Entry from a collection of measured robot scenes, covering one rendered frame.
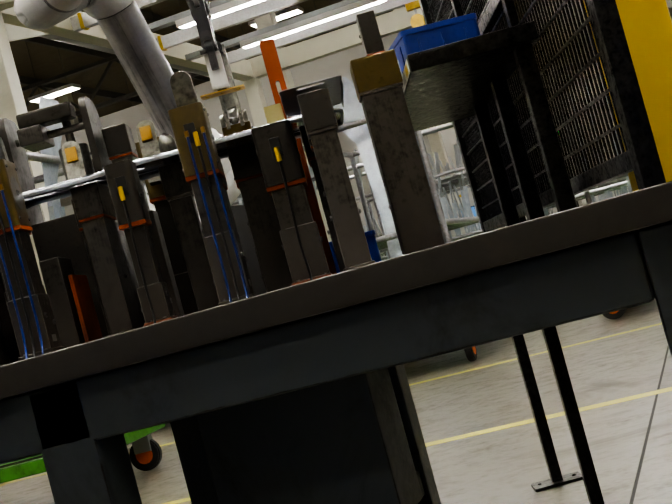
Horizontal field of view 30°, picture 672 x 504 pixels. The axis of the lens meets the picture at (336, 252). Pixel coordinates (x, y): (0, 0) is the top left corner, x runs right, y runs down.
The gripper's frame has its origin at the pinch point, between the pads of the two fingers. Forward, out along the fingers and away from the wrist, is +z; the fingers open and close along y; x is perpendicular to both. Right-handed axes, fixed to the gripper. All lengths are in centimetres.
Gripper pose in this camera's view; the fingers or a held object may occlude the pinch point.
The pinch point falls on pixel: (216, 71)
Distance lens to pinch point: 236.9
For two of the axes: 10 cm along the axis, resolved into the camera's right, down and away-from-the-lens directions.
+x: 9.7, -2.6, 0.0
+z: 2.6, 9.6, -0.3
